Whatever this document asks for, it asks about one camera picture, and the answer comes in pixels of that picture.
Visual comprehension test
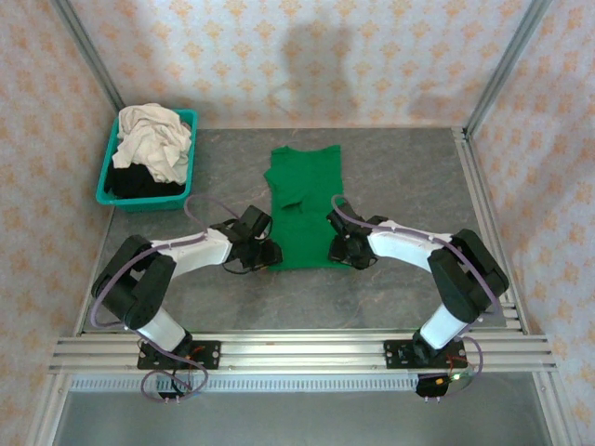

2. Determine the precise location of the green t-shirt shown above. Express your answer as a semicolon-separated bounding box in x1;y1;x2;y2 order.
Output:
262;144;348;273

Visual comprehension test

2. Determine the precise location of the teal plastic basket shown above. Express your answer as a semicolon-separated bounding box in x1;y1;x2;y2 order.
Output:
95;109;199;215

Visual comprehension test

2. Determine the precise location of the black crumpled t-shirt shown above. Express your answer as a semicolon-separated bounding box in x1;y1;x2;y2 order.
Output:
102;162;188;199

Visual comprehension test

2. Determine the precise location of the white crumpled t-shirt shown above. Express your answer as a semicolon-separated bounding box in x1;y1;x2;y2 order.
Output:
111;102;194;184

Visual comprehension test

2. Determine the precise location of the black controller board with LED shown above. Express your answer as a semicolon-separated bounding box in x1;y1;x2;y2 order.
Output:
415;371;476;401

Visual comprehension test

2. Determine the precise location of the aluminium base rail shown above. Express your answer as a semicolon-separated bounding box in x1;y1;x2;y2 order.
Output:
47;332;558;375

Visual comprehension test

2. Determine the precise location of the slotted grey cable duct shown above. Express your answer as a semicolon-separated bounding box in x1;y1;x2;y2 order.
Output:
68;375;420;392

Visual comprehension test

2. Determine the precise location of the aluminium side rail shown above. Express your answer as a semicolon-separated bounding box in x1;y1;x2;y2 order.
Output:
449;125;530;335

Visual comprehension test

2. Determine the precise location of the purple short base cable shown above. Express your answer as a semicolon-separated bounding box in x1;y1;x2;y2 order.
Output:
457;334;485;389

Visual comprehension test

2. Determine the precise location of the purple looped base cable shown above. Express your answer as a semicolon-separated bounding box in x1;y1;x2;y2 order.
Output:
139;354;211;402

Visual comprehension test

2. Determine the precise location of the aluminium frame post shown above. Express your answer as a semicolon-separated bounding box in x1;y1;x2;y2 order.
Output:
463;0;555;137
48;0;126;112

